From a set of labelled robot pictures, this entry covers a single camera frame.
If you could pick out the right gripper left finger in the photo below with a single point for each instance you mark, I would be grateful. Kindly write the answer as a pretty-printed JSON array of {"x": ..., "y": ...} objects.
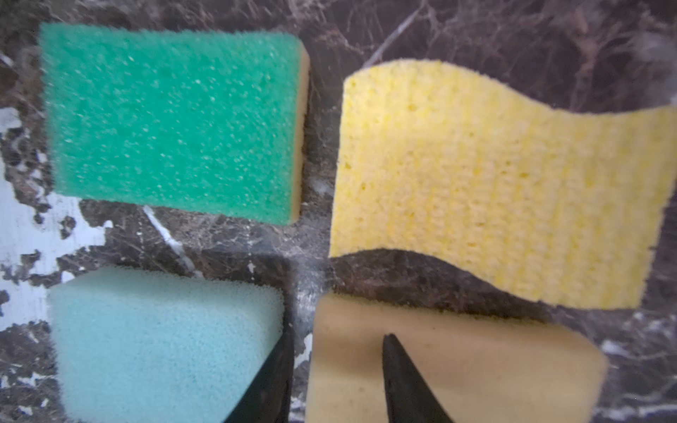
[{"x": 267, "y": 399}]

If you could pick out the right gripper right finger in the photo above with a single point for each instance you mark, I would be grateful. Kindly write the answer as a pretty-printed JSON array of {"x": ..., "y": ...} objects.
[{"x": 408, "y": 397}]

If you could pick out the beige tan sponge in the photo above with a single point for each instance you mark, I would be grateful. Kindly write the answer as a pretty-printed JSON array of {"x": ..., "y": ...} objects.
[{"x": 480, "y": 369}]

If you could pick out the light mint sponge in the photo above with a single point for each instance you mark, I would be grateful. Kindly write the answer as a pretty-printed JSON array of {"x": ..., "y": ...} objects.
[{"x": 142, "y": 346}]

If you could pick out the yellow sponge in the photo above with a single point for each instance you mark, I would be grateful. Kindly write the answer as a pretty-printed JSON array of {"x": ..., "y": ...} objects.
[{"x": 544, "y": 204}]

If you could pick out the green sponge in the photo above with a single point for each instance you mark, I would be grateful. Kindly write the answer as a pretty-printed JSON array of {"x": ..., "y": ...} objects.
[{"x": 206, "y": 122}]

